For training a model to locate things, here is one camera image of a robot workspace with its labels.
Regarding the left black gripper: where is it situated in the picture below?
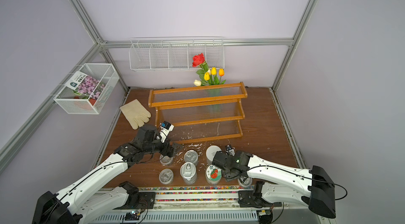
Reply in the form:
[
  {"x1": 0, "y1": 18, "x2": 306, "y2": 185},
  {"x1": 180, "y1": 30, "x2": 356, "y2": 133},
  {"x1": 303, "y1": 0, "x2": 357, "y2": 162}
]
[{"x1": 143, "y1": 135, "x2": 182, "y2": 157}]

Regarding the clear small plastic tub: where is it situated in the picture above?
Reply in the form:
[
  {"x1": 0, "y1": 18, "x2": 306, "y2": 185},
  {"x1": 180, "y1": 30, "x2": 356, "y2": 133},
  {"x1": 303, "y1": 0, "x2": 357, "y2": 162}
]
[{"x1": 159, "y1": 155, "x2": 174, "y2": 166}]

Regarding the tall white Ideal jar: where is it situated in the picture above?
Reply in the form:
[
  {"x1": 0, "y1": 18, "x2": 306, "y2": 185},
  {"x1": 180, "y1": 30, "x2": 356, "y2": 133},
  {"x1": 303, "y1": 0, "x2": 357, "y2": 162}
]
[{"x1": 206, "y1": 146, "x2": 221, "y2": 165}]

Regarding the orange wooden glass shelf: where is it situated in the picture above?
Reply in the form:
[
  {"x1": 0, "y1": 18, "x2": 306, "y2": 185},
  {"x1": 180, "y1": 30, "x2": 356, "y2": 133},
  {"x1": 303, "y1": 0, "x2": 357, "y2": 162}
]
[{"x1": 148, "y1": 82, "x2": 247, "y2": 144}]

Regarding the tomato label seed jar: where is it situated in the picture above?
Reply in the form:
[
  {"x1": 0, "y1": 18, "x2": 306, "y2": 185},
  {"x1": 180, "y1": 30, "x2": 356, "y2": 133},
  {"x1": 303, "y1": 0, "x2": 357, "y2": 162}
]
[{"x1": 205, "y1": 165, "x2": 222, "y2": 185}]

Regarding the clear tub shelf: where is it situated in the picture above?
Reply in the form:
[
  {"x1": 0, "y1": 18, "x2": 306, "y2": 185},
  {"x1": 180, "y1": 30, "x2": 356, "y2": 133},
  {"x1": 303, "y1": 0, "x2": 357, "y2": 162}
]
[{"x1": 237, "y1": 177, "x2": 253, "y2": 188}]

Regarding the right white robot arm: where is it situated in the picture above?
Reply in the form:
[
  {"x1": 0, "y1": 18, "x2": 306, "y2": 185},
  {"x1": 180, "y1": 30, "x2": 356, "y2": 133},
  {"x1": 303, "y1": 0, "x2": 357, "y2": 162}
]
[{"x1": 212, "y1": 151, "x2": 339, "y2": 219}]

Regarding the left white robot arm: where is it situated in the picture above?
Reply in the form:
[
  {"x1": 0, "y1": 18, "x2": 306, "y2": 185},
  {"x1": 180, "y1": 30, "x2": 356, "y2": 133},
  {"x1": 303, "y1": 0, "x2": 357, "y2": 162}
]
[{"x1": 32, "y1": 122, "x2": 183, "y2": 224}]

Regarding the purple flower seed packet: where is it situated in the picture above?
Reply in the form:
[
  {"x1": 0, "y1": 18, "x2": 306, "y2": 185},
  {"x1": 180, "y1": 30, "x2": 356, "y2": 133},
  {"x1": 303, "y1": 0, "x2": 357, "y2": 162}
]
[{"x1": 64, "y1": 71, "x2": 106, "y2": 100}]

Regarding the cream work glove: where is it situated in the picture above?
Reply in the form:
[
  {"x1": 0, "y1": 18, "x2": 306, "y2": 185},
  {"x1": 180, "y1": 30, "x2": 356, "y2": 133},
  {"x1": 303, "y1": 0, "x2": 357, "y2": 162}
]
[{"x1": 120, "y1": 100, "x2": 151, "y2": 130}]

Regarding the teal glass vase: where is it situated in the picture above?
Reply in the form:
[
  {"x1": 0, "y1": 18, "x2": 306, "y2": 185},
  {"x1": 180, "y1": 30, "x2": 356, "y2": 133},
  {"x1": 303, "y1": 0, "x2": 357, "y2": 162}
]
[{"x1": 209, "y1": 104, "x2": 222, "y2": 113}]

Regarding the artificial flower bouquet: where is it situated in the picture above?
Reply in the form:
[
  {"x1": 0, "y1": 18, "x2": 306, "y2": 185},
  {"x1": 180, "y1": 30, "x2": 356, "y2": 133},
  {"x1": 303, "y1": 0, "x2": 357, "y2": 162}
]
[{"x1": 192, "y1": 53, "x2": 226, "y2": 86}]

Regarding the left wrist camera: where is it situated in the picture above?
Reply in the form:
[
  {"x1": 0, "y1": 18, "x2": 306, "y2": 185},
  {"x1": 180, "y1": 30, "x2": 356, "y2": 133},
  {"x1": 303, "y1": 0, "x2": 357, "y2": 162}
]
[{"x1": 159, "y1": 121, "x2": 174, "y2": 143}]

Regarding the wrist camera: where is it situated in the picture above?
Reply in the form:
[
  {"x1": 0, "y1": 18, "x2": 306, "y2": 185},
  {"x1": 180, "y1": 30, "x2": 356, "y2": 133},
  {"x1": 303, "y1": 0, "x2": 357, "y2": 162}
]
[
  {"x1": 159, "y1": 121, "x2": 174, "y2": 143},
  {"x1": 225, "y1": 144, "x2": 235, "y2": 156}
]

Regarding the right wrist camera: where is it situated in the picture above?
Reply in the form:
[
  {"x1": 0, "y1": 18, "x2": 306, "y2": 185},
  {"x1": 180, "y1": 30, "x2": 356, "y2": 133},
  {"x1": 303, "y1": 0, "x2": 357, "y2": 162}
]
[{"x1": 225, "y1": 144, "x2": 235, "y2": 156}]

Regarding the metal base rail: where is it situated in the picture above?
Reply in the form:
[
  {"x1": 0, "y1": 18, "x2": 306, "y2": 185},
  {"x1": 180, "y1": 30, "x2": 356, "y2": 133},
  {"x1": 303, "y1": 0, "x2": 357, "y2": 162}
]
[{"x1": 93, "y1": 186, "x2": 336, "y2": 224}]

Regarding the long white wire basket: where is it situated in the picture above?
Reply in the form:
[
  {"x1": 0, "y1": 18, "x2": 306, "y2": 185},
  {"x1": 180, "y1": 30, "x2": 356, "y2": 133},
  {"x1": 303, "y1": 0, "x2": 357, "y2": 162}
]
[{"x1": 129, "y1": 36, "x2": 225, "y2": 71}]

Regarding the small white wire basket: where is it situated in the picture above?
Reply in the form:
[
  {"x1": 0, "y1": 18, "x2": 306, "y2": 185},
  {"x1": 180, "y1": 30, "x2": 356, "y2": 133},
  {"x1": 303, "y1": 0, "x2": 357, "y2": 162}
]
[{"x1": 54, "y1": 63, "x2": 120, "y2": 114}]

